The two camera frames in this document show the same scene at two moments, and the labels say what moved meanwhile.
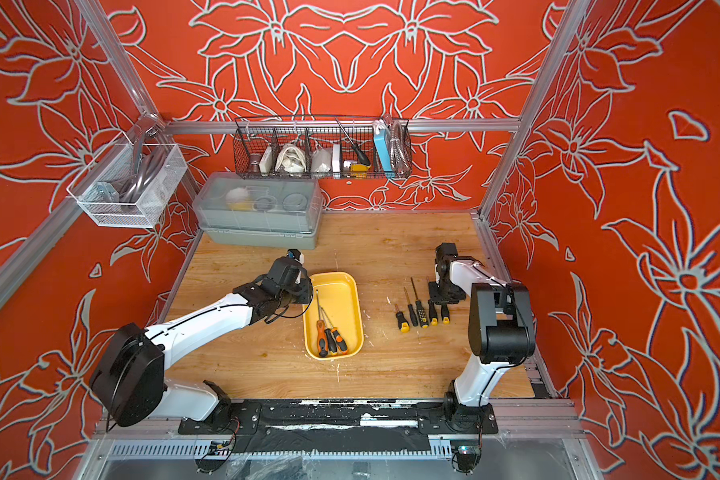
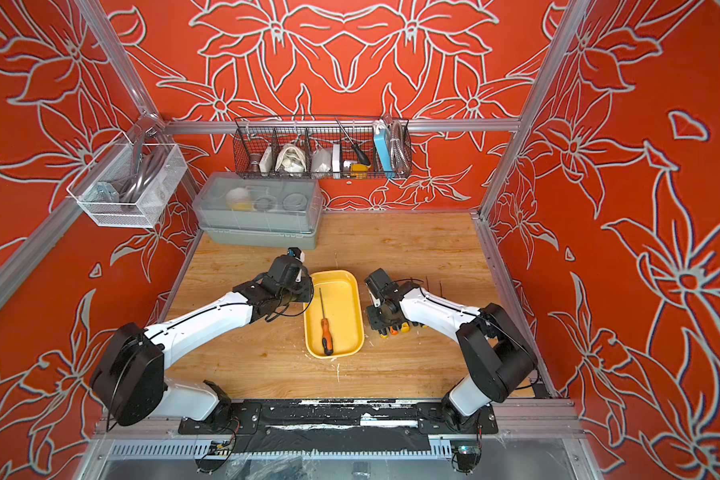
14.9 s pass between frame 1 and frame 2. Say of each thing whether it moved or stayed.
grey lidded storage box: stayed
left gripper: stayed
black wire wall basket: stayed
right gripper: moved
